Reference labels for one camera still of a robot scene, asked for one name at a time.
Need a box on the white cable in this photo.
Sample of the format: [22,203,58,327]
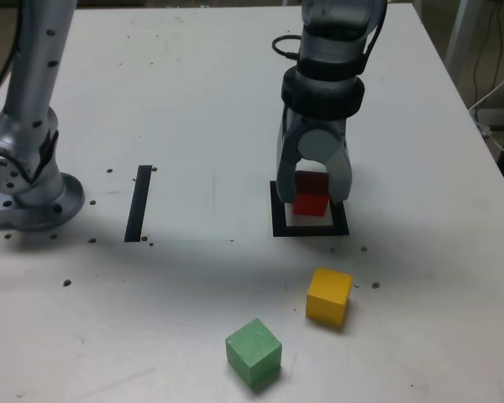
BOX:
[468,61,504,157]

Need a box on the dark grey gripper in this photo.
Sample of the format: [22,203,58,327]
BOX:
[276,107,354,205]

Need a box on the red cube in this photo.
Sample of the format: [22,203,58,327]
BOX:
[292,170,331,217]

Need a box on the black cable behind arm base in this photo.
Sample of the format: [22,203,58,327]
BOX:
[0,39,20,121]

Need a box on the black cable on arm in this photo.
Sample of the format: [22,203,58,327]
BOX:
[271,0,389,64]

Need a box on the white metal post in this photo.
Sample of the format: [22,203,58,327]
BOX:
[444,0,480,73]

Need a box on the yellow cube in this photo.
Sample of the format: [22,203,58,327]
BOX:
[305,267,354,327]

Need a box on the green cube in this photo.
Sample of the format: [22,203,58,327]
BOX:
[225,317,283,390]

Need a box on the thin black hanging cable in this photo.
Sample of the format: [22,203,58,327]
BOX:
[472,0,504,106]

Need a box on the black tape strip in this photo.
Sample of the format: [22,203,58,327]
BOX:
[124,165,154,243]

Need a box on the black tape square outline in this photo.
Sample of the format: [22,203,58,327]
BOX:
[270,179,350,238]

